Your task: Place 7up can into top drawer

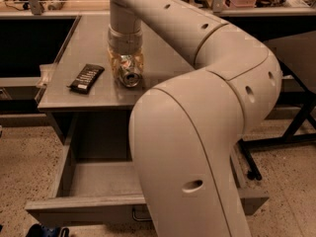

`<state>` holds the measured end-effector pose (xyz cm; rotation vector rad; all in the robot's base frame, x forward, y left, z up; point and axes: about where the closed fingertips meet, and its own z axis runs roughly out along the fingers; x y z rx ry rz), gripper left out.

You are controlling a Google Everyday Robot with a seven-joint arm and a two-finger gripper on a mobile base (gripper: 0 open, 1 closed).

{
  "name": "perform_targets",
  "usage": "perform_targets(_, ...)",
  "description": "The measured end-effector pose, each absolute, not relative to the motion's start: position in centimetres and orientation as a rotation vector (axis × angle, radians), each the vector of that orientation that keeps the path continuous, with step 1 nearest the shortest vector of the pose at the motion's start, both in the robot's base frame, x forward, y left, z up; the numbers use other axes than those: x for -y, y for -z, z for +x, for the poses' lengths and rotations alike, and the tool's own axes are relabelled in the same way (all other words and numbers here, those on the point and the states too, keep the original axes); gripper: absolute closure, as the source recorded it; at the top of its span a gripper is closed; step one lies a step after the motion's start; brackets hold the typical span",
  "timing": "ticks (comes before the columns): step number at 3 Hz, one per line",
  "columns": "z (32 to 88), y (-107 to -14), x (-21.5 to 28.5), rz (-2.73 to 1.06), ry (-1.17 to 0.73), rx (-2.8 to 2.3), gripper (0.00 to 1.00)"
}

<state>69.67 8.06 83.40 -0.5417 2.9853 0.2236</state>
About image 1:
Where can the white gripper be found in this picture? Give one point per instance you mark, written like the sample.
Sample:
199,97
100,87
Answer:
124,40

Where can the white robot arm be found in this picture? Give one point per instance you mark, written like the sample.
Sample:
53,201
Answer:
207,42

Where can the grey cabinet with top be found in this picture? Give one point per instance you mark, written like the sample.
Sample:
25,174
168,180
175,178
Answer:
174,103

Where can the grey open top drawer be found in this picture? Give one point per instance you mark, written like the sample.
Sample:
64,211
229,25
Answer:
95,181

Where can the black snack bar wrapper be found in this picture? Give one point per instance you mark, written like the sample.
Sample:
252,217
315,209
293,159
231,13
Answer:
84,81

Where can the blue object at floor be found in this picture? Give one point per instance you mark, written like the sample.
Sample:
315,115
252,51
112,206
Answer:
38,230

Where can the black metal drawer handle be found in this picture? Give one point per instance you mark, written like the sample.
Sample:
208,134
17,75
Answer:
141,213

